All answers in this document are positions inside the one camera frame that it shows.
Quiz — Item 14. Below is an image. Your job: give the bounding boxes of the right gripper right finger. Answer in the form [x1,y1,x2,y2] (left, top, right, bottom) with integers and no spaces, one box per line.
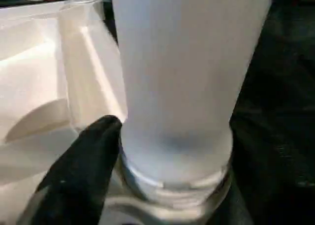
[230,116,315,225]

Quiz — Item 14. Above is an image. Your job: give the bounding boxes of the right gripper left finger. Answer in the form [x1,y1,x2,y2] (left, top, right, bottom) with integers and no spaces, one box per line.
[21,115,123,225]

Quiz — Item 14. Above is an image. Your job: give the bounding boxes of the white plastic table top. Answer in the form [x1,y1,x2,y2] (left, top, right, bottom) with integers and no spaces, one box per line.
[0,0,234,225]

